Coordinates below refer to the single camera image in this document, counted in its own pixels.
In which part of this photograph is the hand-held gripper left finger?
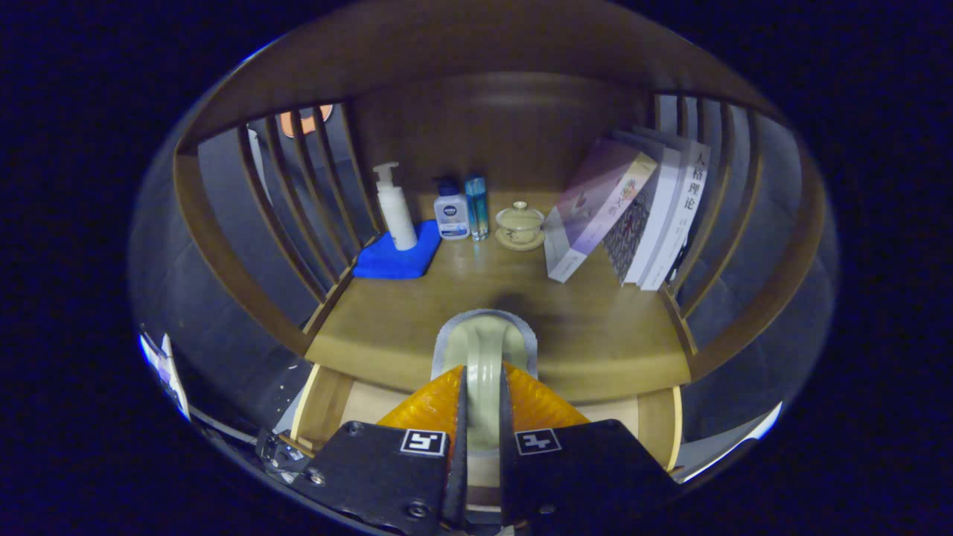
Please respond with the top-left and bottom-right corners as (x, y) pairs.
(287, 363), (470, 533)

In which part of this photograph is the ceramic lidded teacup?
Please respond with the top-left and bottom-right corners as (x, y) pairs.
(495, 201), (546, 252)

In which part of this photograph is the white and blue lotion bottle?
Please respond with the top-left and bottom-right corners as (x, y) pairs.
(433, 177), (471, 241)

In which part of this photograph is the blue cloth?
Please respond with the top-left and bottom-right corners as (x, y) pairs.
(351, 220), (444, 281)

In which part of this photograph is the bright blue white panel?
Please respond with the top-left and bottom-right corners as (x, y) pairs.
(139, 331), (192, 421)

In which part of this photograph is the wooden drawer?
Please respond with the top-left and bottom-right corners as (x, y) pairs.
(290, 363), (682, 514)

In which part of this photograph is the wooden cabinet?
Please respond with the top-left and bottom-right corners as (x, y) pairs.
(171, 0), (831, 485)

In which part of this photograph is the wooden countertop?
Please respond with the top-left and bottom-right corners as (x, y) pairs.
(305, 192), (693, 403)

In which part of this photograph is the dark floor equipment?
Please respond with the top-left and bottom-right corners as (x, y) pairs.
(257, 428), (313, 477)

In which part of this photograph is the white book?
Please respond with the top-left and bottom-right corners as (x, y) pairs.
(639, 138), (712, 292)

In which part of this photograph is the teal bottle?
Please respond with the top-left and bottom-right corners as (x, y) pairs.
(465, 175), (491, 242)

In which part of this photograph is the purple cover book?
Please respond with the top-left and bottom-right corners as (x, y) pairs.
(544, 136), (660, 284)

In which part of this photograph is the white appliance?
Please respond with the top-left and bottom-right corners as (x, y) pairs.
(681, 402), (784, 483)

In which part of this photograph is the white pump bottle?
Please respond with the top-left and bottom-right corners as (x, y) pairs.
(372, 162), (419, 252)

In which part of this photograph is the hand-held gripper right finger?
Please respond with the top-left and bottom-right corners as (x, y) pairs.
(497, 361), (680, 531)

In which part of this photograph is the green handled scrubbing brush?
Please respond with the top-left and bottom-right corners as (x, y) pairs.
(432, 309), (538, 456)

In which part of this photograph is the dark patterned book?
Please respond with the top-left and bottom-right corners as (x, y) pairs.
(602, 145), (684, 287)

